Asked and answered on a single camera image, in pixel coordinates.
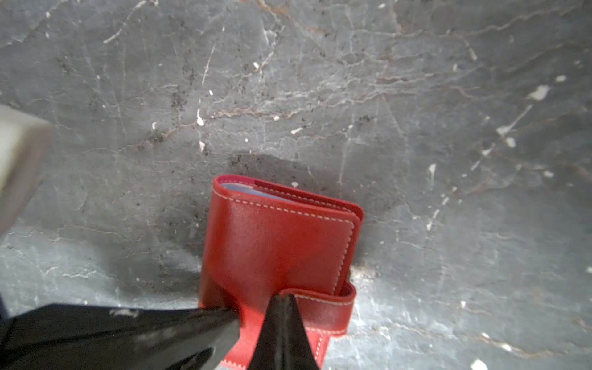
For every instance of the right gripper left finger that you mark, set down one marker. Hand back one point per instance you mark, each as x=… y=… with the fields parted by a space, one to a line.
x=92 y=337

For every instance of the red leather card holder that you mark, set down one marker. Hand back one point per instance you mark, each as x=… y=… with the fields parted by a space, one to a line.
x=265 y=239

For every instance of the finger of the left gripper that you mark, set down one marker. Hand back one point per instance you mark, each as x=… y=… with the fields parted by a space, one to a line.
x=25 y=140

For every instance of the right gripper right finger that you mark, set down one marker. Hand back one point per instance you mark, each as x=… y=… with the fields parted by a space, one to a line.
x=283 y=342

